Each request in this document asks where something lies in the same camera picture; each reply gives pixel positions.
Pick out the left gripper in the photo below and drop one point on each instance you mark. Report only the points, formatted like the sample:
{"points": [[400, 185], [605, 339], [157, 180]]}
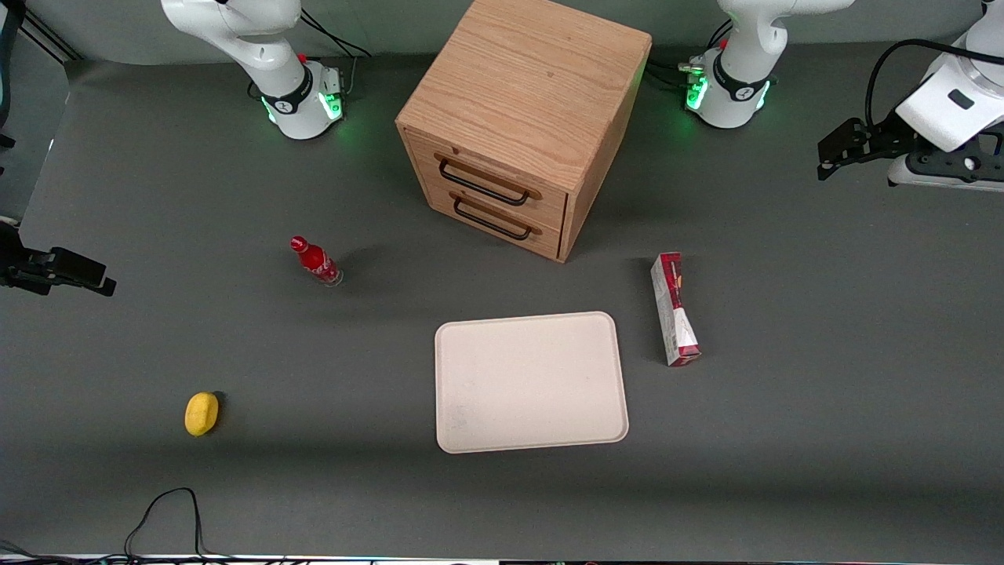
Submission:
{"points": [[888, 133]]}

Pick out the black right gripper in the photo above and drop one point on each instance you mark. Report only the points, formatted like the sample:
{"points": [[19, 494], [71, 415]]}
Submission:
{"points": [[23, 264]]}

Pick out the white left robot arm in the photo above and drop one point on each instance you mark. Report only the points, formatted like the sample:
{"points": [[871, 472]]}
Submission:
{"points": [[741, 71]]}

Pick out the red cookie box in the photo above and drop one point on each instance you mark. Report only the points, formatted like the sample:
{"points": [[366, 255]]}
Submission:
{"points": [[674, 310]]}

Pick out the beige rectangular tray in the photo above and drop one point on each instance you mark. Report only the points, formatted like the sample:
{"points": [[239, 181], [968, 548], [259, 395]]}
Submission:
{"points": [[529, 383]]}

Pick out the yellow lemon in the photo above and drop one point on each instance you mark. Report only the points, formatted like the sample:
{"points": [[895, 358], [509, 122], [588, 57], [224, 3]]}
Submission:
{"points": [[201, 413]]}

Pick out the black stand pole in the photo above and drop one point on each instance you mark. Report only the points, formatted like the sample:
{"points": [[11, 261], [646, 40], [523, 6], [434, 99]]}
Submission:
{"points": [[8, 71]]}

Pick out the red cola bottle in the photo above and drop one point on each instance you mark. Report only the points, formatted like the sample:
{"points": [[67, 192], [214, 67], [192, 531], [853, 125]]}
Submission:
{"points": [[317, 263]]}

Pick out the wooden drawer cabinet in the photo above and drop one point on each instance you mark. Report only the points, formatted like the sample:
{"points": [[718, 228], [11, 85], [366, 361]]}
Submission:
{"points": [[522, 118]]}

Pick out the wooden drawer front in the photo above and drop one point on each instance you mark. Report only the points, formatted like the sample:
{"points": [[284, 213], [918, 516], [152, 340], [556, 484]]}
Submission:
{"points": [[494, 176], [494, 224]]}

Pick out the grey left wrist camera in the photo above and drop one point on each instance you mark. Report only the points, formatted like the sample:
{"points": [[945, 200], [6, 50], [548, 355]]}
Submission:
{"points": [[945, 169]]}

